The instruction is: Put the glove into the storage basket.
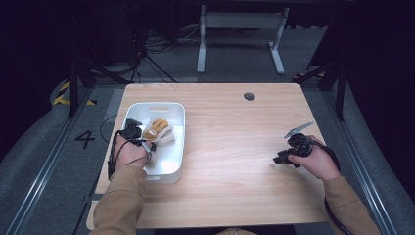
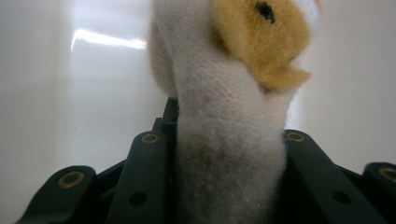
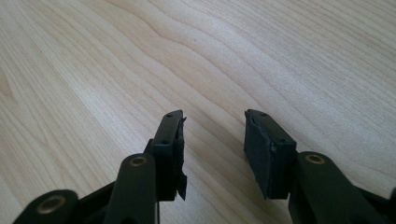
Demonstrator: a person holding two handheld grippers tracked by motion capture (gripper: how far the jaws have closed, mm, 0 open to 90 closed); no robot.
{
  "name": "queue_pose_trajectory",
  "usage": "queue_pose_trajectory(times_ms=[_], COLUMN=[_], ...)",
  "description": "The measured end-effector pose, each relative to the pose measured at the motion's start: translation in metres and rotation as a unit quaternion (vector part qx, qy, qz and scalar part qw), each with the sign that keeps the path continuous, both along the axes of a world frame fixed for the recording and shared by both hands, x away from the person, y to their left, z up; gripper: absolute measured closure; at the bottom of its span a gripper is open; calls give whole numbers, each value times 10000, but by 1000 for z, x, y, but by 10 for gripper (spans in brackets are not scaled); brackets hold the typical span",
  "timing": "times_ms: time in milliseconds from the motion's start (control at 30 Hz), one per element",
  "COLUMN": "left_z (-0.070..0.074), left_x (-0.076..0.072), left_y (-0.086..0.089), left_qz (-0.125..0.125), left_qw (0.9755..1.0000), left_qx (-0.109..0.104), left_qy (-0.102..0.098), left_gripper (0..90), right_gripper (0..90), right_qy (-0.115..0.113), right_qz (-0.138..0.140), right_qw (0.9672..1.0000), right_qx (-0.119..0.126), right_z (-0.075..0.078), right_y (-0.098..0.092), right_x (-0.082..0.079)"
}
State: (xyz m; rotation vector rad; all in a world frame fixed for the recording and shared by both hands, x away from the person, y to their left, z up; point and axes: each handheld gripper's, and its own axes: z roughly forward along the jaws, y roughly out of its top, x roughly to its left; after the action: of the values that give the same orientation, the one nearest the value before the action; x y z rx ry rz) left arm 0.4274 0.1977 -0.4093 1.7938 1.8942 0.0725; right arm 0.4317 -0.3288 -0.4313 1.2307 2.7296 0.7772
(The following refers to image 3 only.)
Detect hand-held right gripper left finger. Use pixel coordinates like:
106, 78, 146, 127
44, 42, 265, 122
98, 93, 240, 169
150, 109, 189, 202

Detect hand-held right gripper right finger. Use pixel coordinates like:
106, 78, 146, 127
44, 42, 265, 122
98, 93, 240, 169
243, 108, 298, 201

